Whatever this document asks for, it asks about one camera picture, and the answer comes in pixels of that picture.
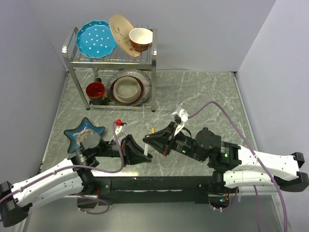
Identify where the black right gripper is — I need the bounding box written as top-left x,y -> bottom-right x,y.
143,121 -> 206,162

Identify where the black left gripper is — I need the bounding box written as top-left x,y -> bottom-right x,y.
93,133 -> 152,166

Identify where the white pen orange end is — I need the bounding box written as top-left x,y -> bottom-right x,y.
144,144 -> 149,156

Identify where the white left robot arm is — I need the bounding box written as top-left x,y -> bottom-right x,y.
0,133 -> 153,228

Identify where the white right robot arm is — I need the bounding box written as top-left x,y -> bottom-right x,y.
143,122 -> 309,192

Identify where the beige ceramic bowl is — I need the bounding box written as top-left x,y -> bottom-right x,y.
112,76 -> 141,103

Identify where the blue star-shaped dish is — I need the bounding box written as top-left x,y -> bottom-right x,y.
63,117 -> 106,154

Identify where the steel dish rack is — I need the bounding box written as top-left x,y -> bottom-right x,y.
61,27 -> 157,112

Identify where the red mug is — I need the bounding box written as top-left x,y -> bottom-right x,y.
86,82 -> 107,105

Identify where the red and white bowl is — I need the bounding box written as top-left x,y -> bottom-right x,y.
129,28 -> 153,52

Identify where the beige floral plate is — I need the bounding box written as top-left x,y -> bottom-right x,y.
109,14 -> 141,58

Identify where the blue polka dot plate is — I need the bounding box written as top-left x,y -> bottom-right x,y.
76,20 -> 117,59

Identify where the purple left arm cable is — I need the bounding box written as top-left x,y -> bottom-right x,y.
0,122 -> 126,216

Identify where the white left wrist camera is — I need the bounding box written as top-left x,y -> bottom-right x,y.
114,119 -> 129,141

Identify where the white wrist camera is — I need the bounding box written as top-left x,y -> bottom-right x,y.
171,106 -> 189,136
114,119 -> 129,141

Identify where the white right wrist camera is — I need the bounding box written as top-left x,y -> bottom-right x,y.
171,106 -> 189,136

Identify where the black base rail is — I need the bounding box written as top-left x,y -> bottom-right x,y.
76,175 -> 239,210

